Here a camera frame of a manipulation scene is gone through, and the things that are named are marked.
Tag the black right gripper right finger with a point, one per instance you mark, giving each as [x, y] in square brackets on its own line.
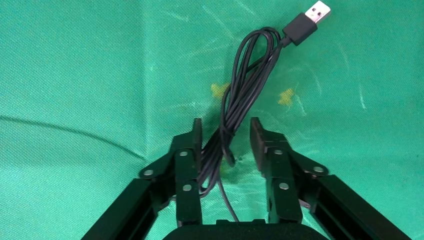
[281, 172]

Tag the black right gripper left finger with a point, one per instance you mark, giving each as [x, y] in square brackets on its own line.
[187, 169]

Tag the green table cloth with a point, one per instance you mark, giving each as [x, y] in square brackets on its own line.
[82, 82]

